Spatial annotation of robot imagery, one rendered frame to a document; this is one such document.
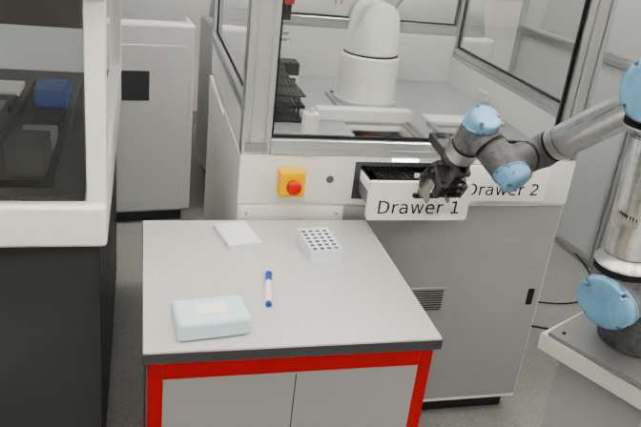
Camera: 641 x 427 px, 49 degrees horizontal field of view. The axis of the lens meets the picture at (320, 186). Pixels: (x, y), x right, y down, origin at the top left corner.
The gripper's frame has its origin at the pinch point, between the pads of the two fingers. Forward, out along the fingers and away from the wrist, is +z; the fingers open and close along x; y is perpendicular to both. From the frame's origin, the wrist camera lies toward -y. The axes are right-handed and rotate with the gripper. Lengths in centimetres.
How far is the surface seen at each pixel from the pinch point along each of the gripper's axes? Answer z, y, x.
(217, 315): -11, 36, -58
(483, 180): 12.7, -11.8, 24.4
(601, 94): 87, -111, 149
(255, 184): 15.9, -11.7, -42.4
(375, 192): 4.1, -2.3, -13.0
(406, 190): 3.6, -2.7, -4.3
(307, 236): 10.1, 7.6, -31.2
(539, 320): 117, -6, 96
